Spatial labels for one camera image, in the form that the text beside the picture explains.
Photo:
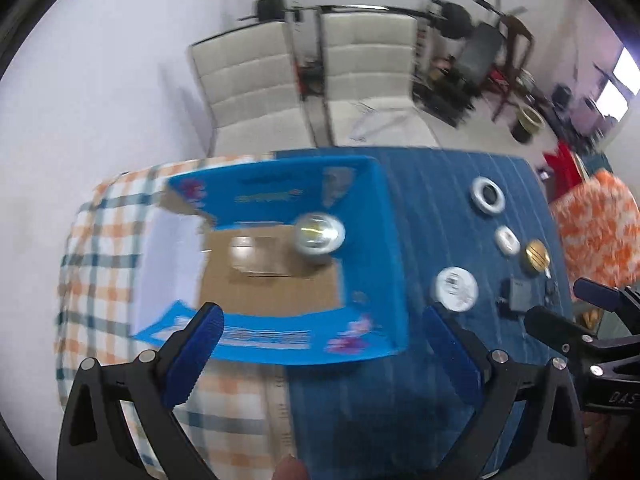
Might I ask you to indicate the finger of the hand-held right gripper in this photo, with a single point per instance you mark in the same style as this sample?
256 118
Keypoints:
597 294
555 327

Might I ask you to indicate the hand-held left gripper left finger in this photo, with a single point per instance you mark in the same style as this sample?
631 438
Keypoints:
199 344

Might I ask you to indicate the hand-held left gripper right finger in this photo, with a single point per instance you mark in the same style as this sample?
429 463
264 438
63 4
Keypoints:
450 355

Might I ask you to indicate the blue cardboard box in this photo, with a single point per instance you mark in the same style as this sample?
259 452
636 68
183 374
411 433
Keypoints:
280 270

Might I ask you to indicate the person's left hand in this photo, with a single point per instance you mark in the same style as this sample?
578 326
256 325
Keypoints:
291 469

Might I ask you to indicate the blue striped cloth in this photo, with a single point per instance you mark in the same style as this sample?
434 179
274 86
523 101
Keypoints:
450 400

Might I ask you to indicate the black power adapter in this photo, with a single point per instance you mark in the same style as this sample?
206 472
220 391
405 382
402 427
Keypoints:
517 296

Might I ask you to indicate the orange patterned blanket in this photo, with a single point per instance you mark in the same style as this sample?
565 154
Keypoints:
597 230

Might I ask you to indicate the white round disc light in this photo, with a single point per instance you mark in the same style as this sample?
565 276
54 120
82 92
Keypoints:
455 288

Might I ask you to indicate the gold round cap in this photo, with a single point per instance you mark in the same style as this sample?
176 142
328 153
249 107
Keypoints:
536 255

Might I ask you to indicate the orange plaid cloth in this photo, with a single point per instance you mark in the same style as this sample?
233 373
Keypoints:
100 280

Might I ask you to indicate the red cloth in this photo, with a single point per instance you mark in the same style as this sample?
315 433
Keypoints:
562 165

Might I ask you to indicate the dark round pot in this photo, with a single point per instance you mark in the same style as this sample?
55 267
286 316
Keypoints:
527 122

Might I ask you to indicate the bright window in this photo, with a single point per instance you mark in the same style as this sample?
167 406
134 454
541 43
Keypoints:
620 85

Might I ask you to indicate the brown wooden chair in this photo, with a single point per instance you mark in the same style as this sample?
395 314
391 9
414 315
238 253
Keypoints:
515 55

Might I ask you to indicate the black weight bench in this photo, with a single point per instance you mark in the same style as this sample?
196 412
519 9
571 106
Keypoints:
472 70

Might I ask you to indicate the white padded chair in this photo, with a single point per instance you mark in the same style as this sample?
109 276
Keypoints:
250 90
372 80

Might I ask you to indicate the black barbell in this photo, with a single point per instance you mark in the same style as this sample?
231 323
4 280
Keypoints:
360 7

